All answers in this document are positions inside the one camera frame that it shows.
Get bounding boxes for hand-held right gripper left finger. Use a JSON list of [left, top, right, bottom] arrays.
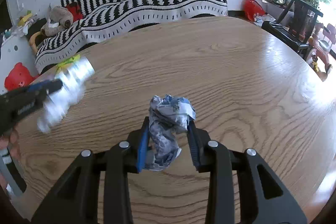
[[31, 116, 151, 224]]

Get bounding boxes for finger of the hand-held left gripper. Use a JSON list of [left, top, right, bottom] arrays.
[[26, 79, 64, 102]]

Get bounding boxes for scattered papers on floor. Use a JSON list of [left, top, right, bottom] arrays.
[[254, 13, 277, 28]]

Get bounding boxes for black wooden chair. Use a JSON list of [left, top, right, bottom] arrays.
[[261, 0, 324, 61]]

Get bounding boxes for person's left hand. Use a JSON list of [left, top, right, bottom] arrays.
[[0, 128, 21, 159]]

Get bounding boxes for red plastic bag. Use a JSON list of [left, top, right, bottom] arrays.
[[242, 0, 266, 21]]

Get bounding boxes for red cushion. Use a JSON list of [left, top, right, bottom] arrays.
[[65, 1, 85, 22]]

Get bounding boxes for white toy storage box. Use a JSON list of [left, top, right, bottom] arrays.
[[0, 32, 40, 95]]

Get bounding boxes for blue printed wrapper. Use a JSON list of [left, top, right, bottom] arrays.
[[144, 94, 197, 171]]

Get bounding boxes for red bear toy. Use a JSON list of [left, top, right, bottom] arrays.
[[4, 62, 39, 91]]

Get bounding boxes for pink ride-on toy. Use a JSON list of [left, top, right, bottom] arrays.
[[308, 23, 336, 82]]

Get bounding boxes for yellow green snack packet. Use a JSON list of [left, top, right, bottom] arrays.
[[56, 54, 81, 71]]

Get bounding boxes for clear plastic bag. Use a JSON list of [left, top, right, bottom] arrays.
[[37, 56, 95, 134]]

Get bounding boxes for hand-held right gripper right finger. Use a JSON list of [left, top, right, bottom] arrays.
[[187, 122, 307, 224]]

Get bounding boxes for yellow toy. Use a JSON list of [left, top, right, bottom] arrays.
[[17, 10, 35, 28]]

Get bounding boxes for brown plush toy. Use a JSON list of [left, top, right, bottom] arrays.
[[40, 5, 74, 37]]

